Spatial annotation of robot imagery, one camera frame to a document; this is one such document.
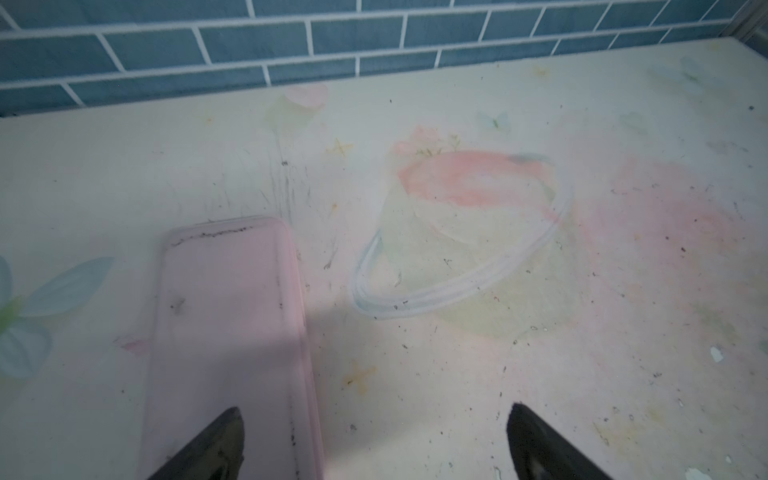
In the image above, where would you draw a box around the pink phone case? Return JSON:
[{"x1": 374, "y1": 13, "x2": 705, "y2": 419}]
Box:
[{"x1": 138, "y1": 217, "x2": 324, "y2": 479}]

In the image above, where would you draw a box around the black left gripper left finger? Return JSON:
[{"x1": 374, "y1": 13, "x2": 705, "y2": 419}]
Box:
[{"x1": 149, "y1": 407, "x2": 245, "y2": 480}]

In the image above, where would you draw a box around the aluminium corner frame post right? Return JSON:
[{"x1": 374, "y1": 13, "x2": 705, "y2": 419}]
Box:
[{"x1": 720, "y1": 0, "x2": 767, "y2": 58}]

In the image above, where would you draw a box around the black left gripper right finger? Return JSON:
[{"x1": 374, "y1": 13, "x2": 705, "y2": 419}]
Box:
[{"x1": 506, "y1": 403, "x2": 611, "y2": 480}]

